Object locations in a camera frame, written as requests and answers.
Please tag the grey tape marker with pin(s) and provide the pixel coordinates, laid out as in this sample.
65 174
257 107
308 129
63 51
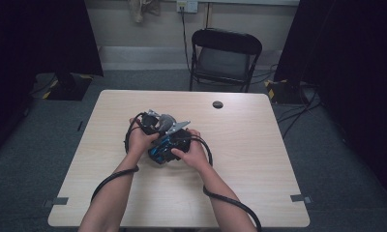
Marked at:
57 201
299 198

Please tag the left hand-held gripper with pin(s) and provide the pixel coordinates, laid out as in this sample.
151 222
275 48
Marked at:
149 122

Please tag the black curtain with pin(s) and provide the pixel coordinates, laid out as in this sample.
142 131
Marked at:
349 64
36 35

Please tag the black folding chair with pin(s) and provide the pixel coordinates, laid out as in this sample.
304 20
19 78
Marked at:
225 42

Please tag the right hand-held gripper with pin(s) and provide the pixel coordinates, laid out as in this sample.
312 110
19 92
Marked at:
182 140

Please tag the person's right hand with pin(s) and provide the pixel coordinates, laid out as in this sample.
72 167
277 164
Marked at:
196 156

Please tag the white wall outlet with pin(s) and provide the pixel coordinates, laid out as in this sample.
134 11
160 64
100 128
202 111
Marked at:
187 5

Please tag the person's left hand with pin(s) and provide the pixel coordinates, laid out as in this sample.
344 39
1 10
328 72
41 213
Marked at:
138 141

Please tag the beige hanging bag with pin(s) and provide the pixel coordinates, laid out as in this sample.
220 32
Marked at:
143 9

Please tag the black stand base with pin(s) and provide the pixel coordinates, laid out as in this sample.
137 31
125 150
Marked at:
69 88
285 93

